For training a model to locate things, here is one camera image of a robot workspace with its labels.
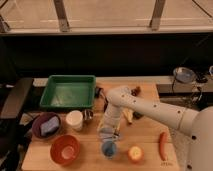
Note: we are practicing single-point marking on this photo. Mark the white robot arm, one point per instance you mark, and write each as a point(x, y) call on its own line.
point(198, 125)

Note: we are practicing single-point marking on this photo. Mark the orange sausage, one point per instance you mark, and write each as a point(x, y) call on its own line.
point(162, 142)

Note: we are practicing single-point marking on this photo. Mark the small metal clip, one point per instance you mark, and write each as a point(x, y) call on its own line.
point(116, 135)

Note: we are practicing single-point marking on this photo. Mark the blue cup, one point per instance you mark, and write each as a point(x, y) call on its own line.
point(109, 149)

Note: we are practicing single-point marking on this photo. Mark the black rectangular block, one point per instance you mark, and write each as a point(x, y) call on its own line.
point(137, 115)

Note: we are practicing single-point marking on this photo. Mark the green plastic tray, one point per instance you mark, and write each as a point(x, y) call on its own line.
point(68, 92)

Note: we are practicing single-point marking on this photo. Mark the orange bowl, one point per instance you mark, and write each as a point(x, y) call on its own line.
point(64, 150)

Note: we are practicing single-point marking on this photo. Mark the metal bowl on shelf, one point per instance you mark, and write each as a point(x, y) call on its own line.
point(184, 75)

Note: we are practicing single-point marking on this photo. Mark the yellow banana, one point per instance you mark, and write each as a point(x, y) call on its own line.
point(128, 114)

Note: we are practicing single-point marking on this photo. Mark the black handled utensil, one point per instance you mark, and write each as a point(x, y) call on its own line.
point(99, 92)

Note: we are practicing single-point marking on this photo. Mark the white cup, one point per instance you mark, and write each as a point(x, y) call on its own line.
point(75, 120)

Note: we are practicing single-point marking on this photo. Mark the blue sponge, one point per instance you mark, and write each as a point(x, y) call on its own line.
point(48, 128)

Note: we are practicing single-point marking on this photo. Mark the small metal cup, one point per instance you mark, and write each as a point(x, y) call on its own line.
point(87, 114)

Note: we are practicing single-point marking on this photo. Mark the dark red grapes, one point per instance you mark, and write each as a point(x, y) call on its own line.
point(136, 91)

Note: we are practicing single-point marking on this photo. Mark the purple bowl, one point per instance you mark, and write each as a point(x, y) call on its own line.
point(45, 117)

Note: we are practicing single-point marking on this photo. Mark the red yellow apple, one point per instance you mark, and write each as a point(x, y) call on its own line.
point(135, 154)

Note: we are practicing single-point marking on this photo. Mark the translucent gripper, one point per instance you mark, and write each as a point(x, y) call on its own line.
point(106, 126)

